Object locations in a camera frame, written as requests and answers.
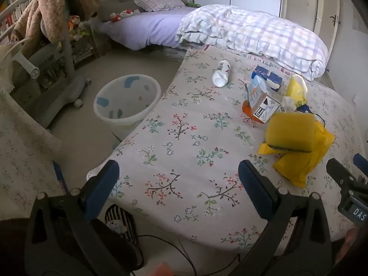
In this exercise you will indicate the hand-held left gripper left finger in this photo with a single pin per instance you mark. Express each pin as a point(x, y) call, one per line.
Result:
point(102, 188)

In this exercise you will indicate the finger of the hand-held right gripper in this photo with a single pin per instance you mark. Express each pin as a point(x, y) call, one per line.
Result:
point(338, 172)
point(361, 160)

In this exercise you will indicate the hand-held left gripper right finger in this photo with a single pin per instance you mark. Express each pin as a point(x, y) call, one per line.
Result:
point(256, 189)

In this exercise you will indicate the translucent white plastic bin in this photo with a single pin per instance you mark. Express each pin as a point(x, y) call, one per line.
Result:
point(126, 103)

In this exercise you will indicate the yellow snack wrapper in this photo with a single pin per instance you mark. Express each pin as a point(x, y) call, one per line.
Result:
point(297, 90)

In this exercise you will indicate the yellow plastic bag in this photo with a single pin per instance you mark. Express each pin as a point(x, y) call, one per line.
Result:
point(310, 161)

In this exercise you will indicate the small black fan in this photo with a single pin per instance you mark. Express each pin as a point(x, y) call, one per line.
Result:
point(120, 224)

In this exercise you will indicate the yellow sponge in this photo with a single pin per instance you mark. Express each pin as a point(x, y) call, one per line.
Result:
point(290, 132)

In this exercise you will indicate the small blue device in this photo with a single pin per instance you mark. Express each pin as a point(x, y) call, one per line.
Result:
point(304, 108)

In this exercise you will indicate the floral cloth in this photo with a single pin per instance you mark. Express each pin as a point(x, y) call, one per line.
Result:
point(23, 155)

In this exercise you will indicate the small printed paper carton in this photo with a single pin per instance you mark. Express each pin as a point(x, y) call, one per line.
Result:
point(263, 103)

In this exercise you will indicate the blue tissue packet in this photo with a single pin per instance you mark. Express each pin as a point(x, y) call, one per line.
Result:
point(270, 76)

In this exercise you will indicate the grey wheeled chair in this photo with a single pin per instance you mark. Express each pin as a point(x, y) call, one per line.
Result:
point(54, 83)

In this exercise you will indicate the white plastic bottle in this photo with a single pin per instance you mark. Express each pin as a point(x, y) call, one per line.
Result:
point(220, 73)

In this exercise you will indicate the bedside shelf with toys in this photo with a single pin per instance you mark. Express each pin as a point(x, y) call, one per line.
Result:
point(82, 40)

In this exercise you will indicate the plaid quilt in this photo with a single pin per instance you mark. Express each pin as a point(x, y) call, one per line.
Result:
point(253, 31)

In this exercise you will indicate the cream door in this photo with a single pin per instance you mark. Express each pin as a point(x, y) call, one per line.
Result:
point(310, 5)

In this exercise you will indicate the lavender pillow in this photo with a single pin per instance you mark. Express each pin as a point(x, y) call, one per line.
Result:
point(149, 28)

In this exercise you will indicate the red white plush toy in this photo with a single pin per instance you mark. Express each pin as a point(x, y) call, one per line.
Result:
point(123, 14)

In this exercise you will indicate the brown fleece blanket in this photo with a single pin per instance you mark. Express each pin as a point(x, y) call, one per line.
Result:
point(49, 14)

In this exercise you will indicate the grey bed headboard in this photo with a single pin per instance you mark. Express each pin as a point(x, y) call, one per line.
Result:
point(120, 0)

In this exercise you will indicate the green toy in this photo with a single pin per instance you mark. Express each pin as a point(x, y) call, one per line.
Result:
point(194, 5)

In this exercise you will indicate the plaid pillow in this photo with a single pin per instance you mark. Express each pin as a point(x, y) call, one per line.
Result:
point(159, 1)

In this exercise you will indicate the white bookshelf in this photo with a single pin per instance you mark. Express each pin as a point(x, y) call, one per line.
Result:
point(15, 5)

